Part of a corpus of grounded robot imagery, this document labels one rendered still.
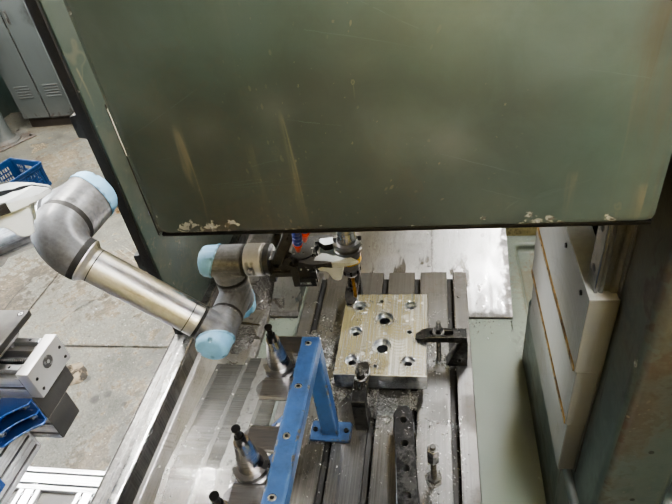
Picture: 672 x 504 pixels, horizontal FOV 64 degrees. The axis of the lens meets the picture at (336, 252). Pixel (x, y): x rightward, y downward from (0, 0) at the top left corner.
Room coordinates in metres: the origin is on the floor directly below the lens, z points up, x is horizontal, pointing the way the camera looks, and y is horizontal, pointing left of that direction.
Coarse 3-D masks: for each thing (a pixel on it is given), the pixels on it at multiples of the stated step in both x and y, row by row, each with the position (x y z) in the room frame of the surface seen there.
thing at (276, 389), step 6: (264, 378) 0.71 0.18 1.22; (270, 378) 0.71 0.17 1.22; (276, 378) 0.71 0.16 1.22; (282, 378) 0.70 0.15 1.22; (288, 378) 0.70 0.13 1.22; (258, 384) 0.70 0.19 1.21; (264, 384) 0.70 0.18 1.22; (270, 384) 0.69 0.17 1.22; (276, 384) 0.69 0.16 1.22; (282, 384) 0.69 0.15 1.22; (288, 384) 0.69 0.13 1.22; (258, 390) 0.68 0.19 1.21; (264, 390) 0.68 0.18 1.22; (270, 390) 0.68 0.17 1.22; (276, 390) 0.68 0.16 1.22; (282, 390) 0.67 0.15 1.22; (288, 390) 0.67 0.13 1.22; (258, 396) 0.67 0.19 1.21; (264, 396) 0.67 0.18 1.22; (270, 396) 0.66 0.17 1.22; (276, 396) 0.66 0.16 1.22; (282, 396) 0.66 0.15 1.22
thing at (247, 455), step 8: (248, 440) 0.52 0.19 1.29; (240, 448) 0.51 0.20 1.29; (248, 448) 0.52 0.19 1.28; (256, 448) 0.53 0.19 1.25; (240, 456) 0.51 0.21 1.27; (248, 456) 0.51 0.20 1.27; (256, 456) 0.52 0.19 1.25; (240, 464) 0.51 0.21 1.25; (248, 464) 0.51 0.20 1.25; (256, 464) 0.51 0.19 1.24; (240, 472) 0.51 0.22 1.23; (248, 472) 0.50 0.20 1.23; (256, 472) 0.51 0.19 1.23
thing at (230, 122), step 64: (64, 0) 0.66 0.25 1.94; (128, 0) 0.63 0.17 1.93; (192, 0) 0.62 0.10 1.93; (256, 0) 0.60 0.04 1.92; (320, 0) 0.59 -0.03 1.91; (384, 0) 0.57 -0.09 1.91; (448, 0) 0.55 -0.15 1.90; (512, 0) 0.54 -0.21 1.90; (576, 0) 0.53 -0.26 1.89; (640, 0) 0.51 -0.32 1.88; (128, 64) 0.64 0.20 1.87; (192, 64) 0.62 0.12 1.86; (256, 64) 0.60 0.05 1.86; (320, 64) 0.59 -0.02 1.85; (384, 64) 0.57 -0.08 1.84; (448, 64) 0.55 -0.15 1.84; (512, 64) 0.54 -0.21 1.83; (576, 64) 0.52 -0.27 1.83; (640, 64) 0.51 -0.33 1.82; (128, 128) 0.65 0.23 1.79; (192, 128) 0.63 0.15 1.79; (256, 128) 0.61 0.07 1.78; (320, 128) 0.59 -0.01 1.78; (384, 128) 0.57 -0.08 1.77; (448, 128) 0.55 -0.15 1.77; (512, 128) 0.54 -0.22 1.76; (576, 128) 0.52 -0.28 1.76; (640, 128) 0.51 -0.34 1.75; (192, 192) 0.63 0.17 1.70; (256, 192) 0.61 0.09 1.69; (320, 192) 0.59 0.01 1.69; (384, 192) 0.57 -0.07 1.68; (448, 192) 0.56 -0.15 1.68; (512, 192) 0.54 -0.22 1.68; (576, 192) 0.52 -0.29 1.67; (640, 192) 0.50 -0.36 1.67
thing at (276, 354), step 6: (276, 336) 0.74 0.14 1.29; (276, 342) 0.73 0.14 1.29; (270, 348) 0.73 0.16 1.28; (276, 348) 0.73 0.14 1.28; (282, 348) 0.73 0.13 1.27; (270, 354) 0.72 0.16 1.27; (276, 354) 0.72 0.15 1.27; (282, 354) 0.73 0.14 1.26; (270, 360) 0.72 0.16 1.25; (276, 360) 0.72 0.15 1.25; (282, 360) 0.72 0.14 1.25; (288, 360) 0.73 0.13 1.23; (270, 366) 0.72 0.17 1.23; (276, 366) 0.72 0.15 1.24; (282, 366) 0.72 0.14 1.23
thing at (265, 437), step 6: (252, 426) 0.60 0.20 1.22; (258, 426) 0.60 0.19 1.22; (264, 426) 0.60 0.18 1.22; (270, 426) 0.60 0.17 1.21; (276, 426) 0.60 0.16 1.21; (246, 432) 0.59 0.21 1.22; (252, 432) 0.59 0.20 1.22; (258, 432) 0.59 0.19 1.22; (264, 432) 0.59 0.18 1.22; (270, 432) 0.59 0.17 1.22; (276, 432) 0.58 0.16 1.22; (252, 438) 0.58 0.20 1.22; (258, 438) 0.58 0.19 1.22; (264, 438) 0.58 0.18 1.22; (270, 438) 0.57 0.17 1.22; (276, 438) 0.57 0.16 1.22; (258, 444) 0.57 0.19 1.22; (264, 444) 0.56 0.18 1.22; (270, 444) 0.56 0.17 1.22; (270, 450) 0.55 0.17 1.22
